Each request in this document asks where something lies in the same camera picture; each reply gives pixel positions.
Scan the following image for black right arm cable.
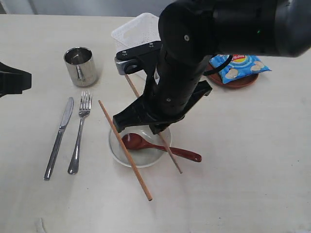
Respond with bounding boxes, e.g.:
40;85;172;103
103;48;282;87
203;54;233;76

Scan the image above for white perforated plastic basket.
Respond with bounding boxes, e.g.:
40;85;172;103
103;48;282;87
111;13;160;52

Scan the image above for silver fork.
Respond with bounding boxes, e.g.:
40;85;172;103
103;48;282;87
68;91;92;175

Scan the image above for brown round plate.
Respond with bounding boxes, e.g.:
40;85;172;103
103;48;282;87
204;73;259;89

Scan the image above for wooden chopstick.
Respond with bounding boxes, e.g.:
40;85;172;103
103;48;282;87
98;100;153;201
125;74;183;174

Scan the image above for silver table knife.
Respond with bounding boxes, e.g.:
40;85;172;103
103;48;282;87
44;97;74;181

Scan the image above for blue Lays chips bag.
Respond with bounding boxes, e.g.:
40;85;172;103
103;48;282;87
218;54;270;84

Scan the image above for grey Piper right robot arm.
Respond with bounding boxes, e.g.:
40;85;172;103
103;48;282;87
113;0;311;134

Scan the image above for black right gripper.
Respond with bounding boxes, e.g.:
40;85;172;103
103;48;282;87
113;48;212;134

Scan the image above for dark brown wooden spoon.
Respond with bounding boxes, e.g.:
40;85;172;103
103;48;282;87
122;133;202;163

